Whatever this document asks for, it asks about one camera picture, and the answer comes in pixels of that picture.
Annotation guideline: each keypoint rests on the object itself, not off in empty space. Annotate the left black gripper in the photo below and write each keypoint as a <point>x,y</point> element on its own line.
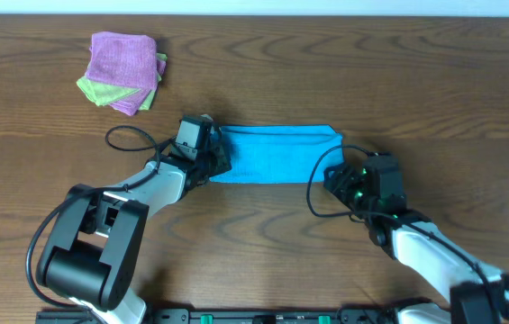
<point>216,157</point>

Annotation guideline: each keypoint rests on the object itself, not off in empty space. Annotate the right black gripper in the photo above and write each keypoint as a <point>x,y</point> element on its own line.
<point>343,178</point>

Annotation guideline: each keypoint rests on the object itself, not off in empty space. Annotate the blue cloth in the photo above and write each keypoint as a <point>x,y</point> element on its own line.
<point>279,154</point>

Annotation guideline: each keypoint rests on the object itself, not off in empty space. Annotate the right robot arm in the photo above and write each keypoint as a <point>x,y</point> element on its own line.
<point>475,291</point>

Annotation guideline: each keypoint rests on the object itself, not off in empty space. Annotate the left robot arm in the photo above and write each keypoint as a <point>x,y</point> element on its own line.
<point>84,253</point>

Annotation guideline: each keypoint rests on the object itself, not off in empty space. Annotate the lower green folded cloth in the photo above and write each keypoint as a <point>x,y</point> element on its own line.
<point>162,59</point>

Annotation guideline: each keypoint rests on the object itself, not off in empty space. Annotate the green folded cloth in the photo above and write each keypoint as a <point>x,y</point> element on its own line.
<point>103,94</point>
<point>162,59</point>

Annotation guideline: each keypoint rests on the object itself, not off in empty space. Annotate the bottom purple folded cloth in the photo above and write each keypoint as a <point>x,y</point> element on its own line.
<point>131,104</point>

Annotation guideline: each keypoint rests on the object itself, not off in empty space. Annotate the purple folded cloth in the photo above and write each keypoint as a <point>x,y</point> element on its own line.
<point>131,104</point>
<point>123,60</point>

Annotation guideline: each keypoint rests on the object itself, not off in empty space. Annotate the top purple folded cloth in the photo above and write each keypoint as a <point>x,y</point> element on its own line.
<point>123,60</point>

